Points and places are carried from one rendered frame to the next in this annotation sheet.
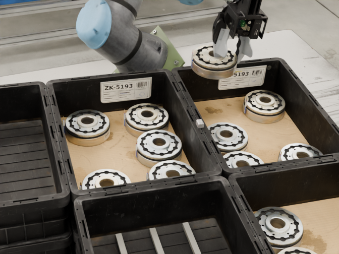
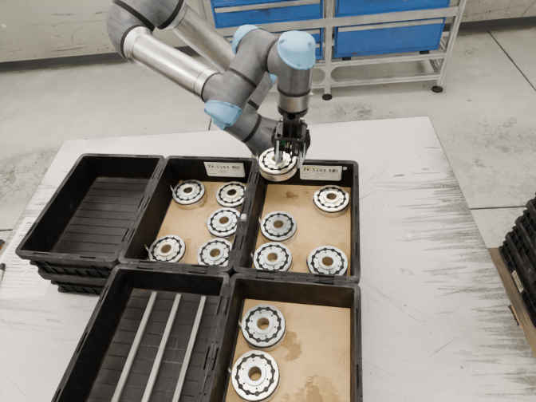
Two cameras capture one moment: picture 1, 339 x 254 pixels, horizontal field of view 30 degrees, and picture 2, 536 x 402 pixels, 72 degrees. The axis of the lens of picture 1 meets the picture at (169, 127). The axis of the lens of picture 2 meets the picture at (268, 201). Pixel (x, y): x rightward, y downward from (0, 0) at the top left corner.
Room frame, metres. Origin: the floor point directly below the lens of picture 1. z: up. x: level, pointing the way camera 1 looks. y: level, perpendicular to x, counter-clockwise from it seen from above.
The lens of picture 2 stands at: (0.61, -0.46, 1.70)
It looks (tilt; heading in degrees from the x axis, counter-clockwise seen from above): 49 degrees down; 33
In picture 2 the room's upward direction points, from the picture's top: 8 degrees counter-clockwise
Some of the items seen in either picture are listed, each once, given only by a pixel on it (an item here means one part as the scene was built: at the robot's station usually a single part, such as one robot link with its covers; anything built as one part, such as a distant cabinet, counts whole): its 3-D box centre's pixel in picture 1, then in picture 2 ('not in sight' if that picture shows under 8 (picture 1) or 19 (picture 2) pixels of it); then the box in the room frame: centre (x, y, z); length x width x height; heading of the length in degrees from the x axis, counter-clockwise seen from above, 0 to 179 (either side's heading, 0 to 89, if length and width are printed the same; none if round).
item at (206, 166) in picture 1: (126, 145); (199, 218); (1.08, 0.09, 0.87); 0.40 x 0.30 x 0.11; 18
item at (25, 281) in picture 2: not in sight; (30, 254); (0.82, 0.66, 0.70); 0.33 x 0.23 x 0.01; 26
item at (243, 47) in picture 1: (245, 49); (300, 159); (1.25, -0.16, 1.03); 0.06 x 0.03 x 0.09; 19
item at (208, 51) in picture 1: (215, 54); (277, 159); (1.25, -0.09, 1.01); 0.05 x 0.05 x 0.01
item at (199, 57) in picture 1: (214, 56); (277, 159); (1.25, -0.09, 1.01); 0.10 x 0.10 x 0.01
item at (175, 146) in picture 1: (159, 144); (224, 221); (1.10, 0.02, 0.86); 0.10 x 0.10 x 0.01
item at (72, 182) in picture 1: (127, 127); (195, 207); (1.08, 0.09, 0.92); 0.40 x 0.30 x 0.02; 18
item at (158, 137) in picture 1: (159, 142); (224, 220); (1.10, 0.02, 0.86); 0.05 x 0.05 x 0.01
